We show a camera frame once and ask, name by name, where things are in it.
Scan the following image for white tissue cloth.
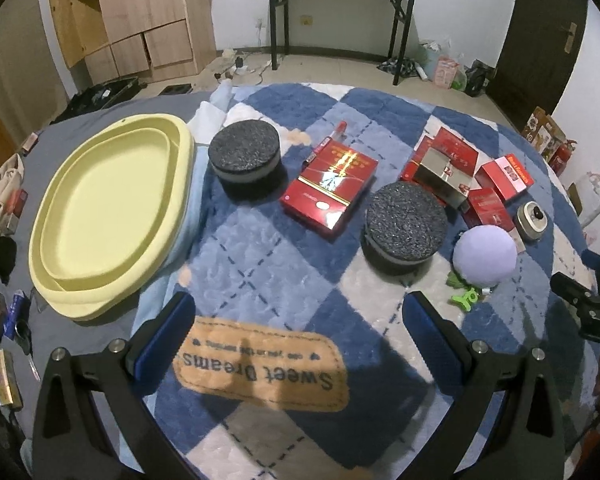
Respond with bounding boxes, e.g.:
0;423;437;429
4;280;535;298
200;82;238;128

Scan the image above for blue packet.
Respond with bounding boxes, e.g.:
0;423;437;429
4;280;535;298
7;290;32;337

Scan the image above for wooden wardrobe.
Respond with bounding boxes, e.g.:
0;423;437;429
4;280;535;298
46;0;217;83

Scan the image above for grey bed sheet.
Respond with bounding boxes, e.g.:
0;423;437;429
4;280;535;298
0;91;216;461

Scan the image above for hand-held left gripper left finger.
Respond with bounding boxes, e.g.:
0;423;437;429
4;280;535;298
32;290;201;480

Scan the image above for black case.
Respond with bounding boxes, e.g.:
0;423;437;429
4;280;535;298
54;77;147;124

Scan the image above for printed cardboard box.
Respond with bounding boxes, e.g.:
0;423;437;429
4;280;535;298
522;106;567;154

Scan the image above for purple plush ball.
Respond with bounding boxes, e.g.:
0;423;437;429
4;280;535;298
452;226;519;289

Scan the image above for beige cloth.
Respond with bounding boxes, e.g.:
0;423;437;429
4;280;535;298
0;152;27;239

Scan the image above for floor cables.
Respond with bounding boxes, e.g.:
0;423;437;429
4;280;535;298
214;50;277;86

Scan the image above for red fire extinguisher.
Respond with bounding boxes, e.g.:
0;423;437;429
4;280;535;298
550;139;579;174

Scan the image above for blue plaid blanket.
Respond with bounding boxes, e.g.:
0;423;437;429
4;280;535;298
130;82;600;480

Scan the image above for round black foam disc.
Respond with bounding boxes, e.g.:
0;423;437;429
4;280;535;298
208;120;282;186
361;181;449;277

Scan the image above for black bag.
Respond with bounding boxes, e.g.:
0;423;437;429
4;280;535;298
465;60;494;98

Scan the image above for pink bag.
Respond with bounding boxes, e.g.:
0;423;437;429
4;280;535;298
432;55;462;89

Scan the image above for red marker pen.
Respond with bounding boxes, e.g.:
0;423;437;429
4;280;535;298
304;121;349;167

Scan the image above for green plastic clip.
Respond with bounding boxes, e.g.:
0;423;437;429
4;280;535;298
446;270;484;314

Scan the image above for white plastic bag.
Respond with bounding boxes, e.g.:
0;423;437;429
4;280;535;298
574;172;600;229

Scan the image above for yellow plastic basin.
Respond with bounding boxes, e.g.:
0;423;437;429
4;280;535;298
28;114;197;321

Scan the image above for black cloth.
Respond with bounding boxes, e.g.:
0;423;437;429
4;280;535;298
0;235;19;282

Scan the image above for silver box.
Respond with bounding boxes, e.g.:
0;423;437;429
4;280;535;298
412;148;473;211

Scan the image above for dark door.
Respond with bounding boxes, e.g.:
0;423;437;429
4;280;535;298
486;0;589;129

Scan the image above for red and tan box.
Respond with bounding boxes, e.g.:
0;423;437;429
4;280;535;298
502;227;527;255

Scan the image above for dark plaid cloth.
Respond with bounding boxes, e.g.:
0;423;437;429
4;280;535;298
377;58;422;81

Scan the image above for light blue towel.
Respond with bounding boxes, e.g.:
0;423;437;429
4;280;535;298
135;101;231;321

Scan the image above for small red box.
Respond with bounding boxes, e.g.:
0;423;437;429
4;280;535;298
6;189;29;232

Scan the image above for round beige device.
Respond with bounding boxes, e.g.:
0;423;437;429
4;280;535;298
512;201;547;244

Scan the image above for gold box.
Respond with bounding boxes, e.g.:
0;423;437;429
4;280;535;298
0;350;24;407

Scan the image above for large red box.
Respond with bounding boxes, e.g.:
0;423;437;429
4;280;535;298
279;141;379;241

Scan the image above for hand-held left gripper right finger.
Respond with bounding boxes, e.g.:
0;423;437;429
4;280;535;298
401;290;566;480

